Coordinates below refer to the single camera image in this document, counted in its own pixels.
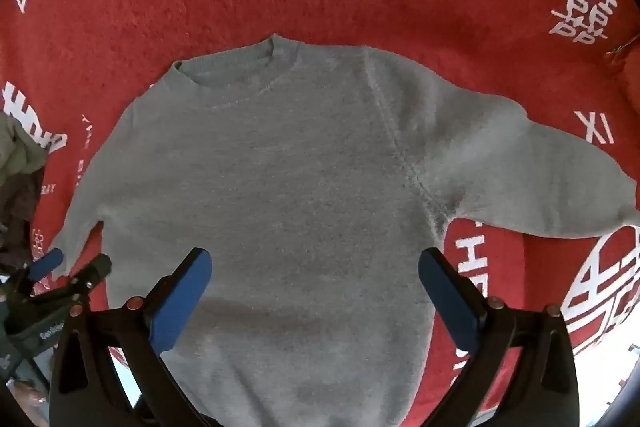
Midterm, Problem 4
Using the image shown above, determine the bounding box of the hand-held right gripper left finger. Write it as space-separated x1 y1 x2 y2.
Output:
48 247 221 427

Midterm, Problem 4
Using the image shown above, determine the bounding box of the dark brown cloth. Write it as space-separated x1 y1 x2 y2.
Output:
0 172 46 268

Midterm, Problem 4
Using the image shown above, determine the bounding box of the grey sweater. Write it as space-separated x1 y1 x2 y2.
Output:
50 34 640 427

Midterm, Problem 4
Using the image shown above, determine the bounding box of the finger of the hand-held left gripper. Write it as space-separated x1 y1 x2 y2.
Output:
10 248 65 295
31 254 113 315

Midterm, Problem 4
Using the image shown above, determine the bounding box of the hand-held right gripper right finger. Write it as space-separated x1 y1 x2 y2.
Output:
418 247 581 427

